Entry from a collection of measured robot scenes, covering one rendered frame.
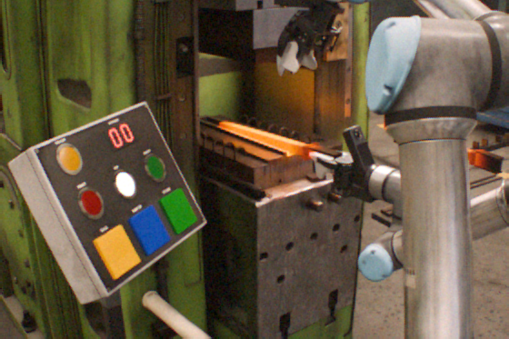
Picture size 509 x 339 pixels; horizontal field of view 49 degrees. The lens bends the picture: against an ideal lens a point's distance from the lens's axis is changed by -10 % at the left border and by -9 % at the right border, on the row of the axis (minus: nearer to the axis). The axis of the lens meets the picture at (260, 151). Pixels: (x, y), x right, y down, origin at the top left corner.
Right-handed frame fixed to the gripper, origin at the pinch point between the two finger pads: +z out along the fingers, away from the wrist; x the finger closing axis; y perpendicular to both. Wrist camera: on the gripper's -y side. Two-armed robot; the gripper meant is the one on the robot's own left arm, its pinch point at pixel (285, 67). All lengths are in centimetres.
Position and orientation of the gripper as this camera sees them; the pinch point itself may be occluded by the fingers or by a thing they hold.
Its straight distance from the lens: 131.8
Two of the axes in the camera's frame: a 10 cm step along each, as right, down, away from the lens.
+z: -2.9, 7.3, 6.2
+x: 7.7, -2.0, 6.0
